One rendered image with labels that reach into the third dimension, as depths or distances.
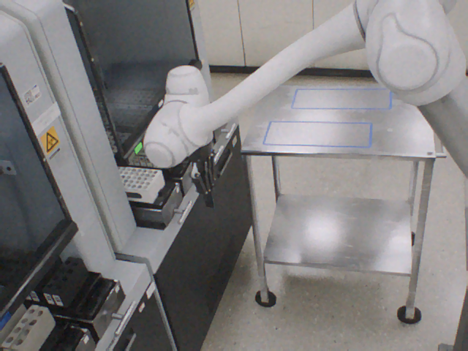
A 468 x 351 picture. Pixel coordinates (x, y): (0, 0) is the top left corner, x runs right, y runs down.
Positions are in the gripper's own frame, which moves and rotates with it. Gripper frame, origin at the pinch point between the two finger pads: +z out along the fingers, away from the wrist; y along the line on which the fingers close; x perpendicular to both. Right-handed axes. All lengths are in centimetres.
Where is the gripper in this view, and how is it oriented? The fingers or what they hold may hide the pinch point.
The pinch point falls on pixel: (209, 197)
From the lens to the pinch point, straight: 154.0
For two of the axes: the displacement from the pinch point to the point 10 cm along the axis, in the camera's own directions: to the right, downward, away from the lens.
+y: -3.7, 6.2, -7.0
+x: 9.2, 1.4, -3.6
